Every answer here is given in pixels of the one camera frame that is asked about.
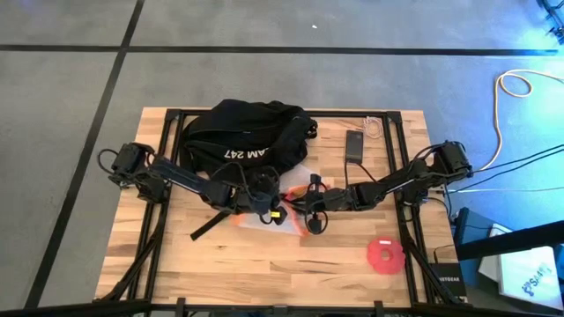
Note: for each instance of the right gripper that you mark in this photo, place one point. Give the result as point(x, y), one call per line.
point(335, 198)

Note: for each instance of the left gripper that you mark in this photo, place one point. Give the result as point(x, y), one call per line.
point(257, 193)

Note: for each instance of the white mesh pouch orange trim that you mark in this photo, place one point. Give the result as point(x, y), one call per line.
point(295, 178)

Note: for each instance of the black backpack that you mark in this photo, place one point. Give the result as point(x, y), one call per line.
point(247, 132)

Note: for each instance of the smartphone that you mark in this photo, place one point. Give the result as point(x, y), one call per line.
point(354, 146)

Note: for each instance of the red flower-shaped disc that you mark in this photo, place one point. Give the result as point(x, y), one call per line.
point(386, 256)

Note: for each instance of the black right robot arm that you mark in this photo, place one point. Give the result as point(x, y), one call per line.
point(396, 182)

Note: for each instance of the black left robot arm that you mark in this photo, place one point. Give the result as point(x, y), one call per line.
point(185, 178)

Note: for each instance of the black netgear box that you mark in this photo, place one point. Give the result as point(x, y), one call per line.
point(449, 279)

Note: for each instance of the black slanted beam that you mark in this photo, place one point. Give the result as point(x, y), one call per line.
point(511, 240)

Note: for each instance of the white box blue print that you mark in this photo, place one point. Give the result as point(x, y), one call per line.
point(524, 277)

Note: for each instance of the black equipment stand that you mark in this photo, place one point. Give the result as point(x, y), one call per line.
point(553, 17)

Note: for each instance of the black metal table frame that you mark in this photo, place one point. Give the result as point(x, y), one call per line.
point(343, 113)

